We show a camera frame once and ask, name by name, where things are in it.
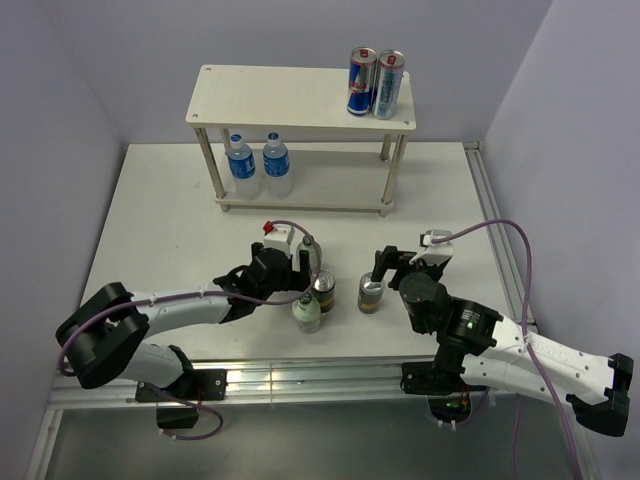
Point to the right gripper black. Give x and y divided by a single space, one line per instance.
391 258

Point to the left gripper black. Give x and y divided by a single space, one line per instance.
297 280

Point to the green cap glass bottle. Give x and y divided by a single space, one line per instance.
309 255
307 313

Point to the Pocari Sweat bottle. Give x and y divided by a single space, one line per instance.
243 168
277 166

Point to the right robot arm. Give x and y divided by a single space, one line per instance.
480 347

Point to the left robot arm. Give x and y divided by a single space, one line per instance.
107 337

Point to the white two-tier shelf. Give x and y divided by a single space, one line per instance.
329 176

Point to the grey coffee can right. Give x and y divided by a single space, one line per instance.
370 294

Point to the black coffee can left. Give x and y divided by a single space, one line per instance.
324 290

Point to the silver Red Bull can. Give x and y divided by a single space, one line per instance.
390 69

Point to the blue Red Bull can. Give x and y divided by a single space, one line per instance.
361 79

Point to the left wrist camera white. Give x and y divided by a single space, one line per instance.
278 237

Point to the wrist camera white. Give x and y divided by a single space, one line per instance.
437 248
278 237

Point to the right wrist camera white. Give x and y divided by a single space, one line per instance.
437 248

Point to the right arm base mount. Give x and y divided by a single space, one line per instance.
451 403

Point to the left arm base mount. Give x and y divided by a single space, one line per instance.
190 393

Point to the aluminium front rail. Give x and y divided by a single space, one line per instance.
282 420

